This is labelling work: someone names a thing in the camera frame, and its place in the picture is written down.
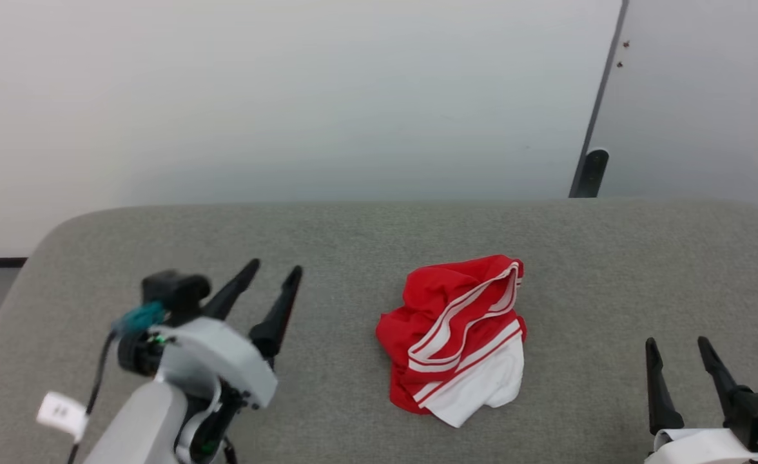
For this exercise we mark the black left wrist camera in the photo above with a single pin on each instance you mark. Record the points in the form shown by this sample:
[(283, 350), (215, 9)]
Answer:
[(176, 290)]

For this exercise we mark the dark door edge strip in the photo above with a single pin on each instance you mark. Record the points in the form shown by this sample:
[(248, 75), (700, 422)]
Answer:
[(601, 90)]

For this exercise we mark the red white basketball jersey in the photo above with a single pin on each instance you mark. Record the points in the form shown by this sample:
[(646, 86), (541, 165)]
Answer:
[(443, 303)]

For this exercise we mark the teal left camera connector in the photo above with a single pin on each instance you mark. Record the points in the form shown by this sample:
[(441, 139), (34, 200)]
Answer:
[(139, 317)]

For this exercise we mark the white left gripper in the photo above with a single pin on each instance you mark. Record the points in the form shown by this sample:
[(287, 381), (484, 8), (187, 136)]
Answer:
[(218, 351)]

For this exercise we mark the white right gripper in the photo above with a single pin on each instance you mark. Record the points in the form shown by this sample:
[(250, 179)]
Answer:
[(701, 448)]

